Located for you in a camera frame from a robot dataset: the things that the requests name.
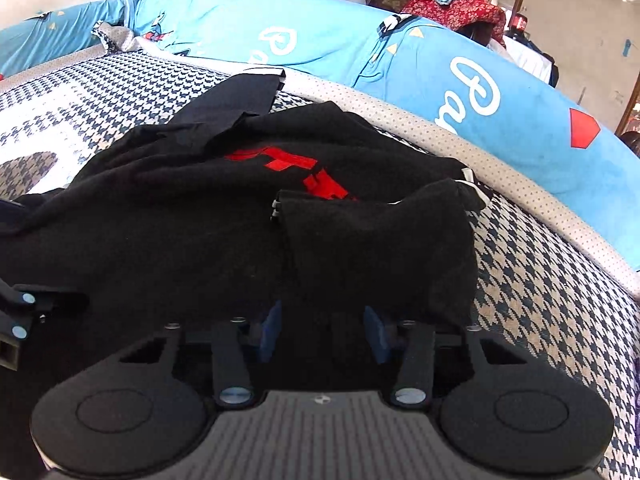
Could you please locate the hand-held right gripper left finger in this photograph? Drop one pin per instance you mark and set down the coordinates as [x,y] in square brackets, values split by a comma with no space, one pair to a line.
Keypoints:
[270,330]

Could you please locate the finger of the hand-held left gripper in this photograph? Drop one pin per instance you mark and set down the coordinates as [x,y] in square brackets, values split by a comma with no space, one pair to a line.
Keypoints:
[55,302]

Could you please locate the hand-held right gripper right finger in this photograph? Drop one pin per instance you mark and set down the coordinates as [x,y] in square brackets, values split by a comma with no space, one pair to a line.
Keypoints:
[377,332]

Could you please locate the black t-shirt with red print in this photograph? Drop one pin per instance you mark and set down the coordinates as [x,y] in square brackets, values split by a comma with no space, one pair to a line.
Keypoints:
[200,200]

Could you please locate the houndstooth bed mat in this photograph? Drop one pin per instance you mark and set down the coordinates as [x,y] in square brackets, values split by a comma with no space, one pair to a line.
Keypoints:
[540,310]

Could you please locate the blue printed quilt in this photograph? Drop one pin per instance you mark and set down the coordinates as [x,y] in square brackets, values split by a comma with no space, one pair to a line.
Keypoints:
[325,35]

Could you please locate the white tablecloth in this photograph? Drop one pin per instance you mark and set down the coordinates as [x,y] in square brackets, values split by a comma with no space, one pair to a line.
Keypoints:
[530,60]

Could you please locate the red floral cloth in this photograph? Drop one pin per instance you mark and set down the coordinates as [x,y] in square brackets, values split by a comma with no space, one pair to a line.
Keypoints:
[460,15]

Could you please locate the cola bottle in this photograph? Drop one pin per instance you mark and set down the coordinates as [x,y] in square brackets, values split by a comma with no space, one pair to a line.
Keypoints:
[519,24]

